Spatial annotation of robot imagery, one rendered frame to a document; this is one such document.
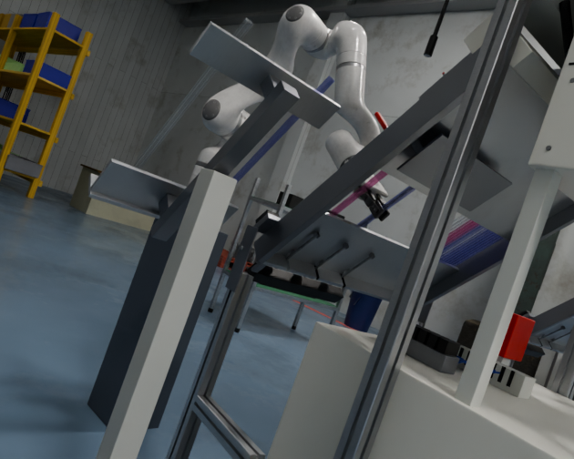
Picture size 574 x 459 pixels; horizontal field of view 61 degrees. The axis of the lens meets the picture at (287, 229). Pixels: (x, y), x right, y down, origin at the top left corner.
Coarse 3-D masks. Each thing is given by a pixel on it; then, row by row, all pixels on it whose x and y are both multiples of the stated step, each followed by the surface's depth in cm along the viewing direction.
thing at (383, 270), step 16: (320, 224) 122; (336, 224) 123; (352, 224) 125; (304, 240) 127; (320, 240) 128; (336, 240) 130; (352, 240) 131; (368, 240) 132; (384, 240) 134; (304, 256) 133; (320, 256) 134; (336, 256) 136; (352, 256) 137; (368, 256) 139; (384, 256) 141; (400, 256) 142; (352, 272) 145; (368, 272) 147; (384, 272) 149; (448, 272) 156
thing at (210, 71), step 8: (248, 24) 86; (240, 32) 87; (208, 72) 92; (200, 80) 93; (208, 80) 94; (192, 88) 95; (200, 88) 95; (192, 96) 96; (184, 104) 97; (176, 112) 98; (184, 112) 98; (168, 120) 100; (176, 120) 99; (168, 128) 100; (160, 136) 101; (152, 144) 103; (144, 152) 104; (152, 152) 104; (144, 160) 106
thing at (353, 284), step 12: (276, 264) 127; (288, 264) 131; (300, 264) 134; (312, 276) 135; (324, 276) 138; (336, 276) 142; (348, 276) 147; (348, 288) 144; (360, 288) 147; (372, 288) 152; (384, 288) 157; (384, 300) 155
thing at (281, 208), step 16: (288, 192) 341; (272, 208) 375; (288, 208) 344; (240, 224) 374; (368, 224) 393; (224, 272) 372; (256, 288) 342; (272, 288) 364; (320, 304) 380; (336, 304) 394; (240, 320) 339
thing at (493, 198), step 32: (512, 96) 98; (448, 128) 102; (512, 128) 106; (416, 160) 103; (480, 160) 107; (512, 160) 115; (480, 192) 116; (512, 192) 125; (480, 224) 135; (512, 224) 138
